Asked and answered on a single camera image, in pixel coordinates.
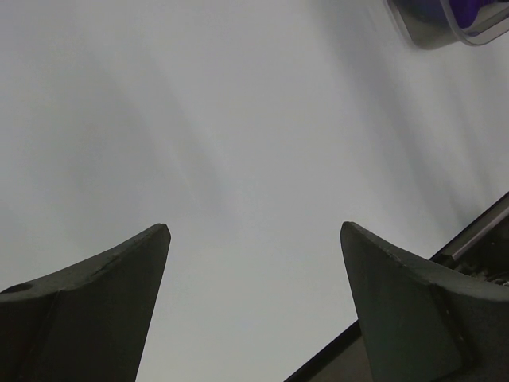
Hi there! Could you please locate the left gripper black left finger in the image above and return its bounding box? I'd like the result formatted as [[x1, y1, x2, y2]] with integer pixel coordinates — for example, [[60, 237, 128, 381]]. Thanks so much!
[[1, 224, 171, 381]]

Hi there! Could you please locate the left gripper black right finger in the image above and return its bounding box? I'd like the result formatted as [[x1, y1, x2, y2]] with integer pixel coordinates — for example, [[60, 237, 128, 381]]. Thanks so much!
[[340, 222, 508, 381]]

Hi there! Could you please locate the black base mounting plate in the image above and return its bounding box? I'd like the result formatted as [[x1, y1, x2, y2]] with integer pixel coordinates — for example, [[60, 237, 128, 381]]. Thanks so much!
[[291, 197, 508, 381]]

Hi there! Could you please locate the clear grey plastic bin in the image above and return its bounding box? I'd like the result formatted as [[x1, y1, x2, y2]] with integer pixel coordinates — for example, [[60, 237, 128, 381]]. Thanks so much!
[[387, 1, 508, 50]]

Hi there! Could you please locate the purple towel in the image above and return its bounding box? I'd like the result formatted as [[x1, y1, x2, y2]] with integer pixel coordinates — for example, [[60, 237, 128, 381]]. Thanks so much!
[[449, 0, 494, 29]]

